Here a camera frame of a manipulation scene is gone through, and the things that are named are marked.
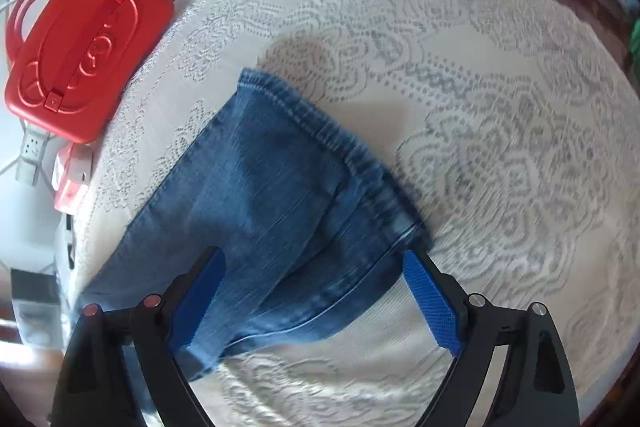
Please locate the red plastic stool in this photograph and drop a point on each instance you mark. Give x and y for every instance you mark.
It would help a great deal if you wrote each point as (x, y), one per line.
(80, 42)

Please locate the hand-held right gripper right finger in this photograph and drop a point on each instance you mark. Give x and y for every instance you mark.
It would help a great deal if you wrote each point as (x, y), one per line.
(434, 302)

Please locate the red and white box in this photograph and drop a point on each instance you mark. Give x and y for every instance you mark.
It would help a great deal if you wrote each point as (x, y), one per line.
(72, 179)

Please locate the white lace tablecloth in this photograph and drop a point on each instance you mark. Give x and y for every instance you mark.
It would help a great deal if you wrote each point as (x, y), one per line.
(400, 117)

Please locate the white power strip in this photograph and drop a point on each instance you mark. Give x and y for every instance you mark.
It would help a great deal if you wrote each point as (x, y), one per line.
(31, 157)

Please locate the blue denim jeans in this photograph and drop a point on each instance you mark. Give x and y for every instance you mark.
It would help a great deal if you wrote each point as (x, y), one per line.
(280, 207)

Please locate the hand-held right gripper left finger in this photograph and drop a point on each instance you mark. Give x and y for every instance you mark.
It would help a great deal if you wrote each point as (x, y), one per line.
(197, 302)

